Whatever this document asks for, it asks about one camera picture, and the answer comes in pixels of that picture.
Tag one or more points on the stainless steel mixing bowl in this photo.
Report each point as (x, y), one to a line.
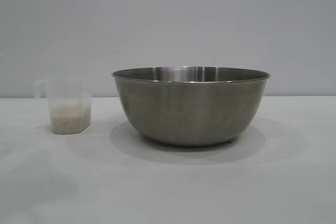
(183, 108)

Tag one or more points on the translucent plastic measuring cup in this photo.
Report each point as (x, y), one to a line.
(68, 90)

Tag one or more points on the white uncooked rice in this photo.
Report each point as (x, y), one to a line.
(69, 120)

